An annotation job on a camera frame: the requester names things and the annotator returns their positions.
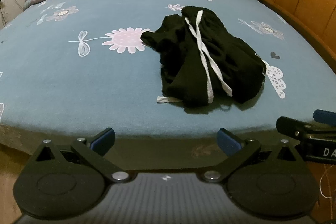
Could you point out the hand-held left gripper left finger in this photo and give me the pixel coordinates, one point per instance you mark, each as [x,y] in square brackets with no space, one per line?
[103,138]

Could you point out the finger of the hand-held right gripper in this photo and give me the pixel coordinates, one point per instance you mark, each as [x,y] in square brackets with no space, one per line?
[325,116]
[291,127]

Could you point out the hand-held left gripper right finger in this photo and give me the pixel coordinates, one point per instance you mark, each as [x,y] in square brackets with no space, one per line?
[228,141]

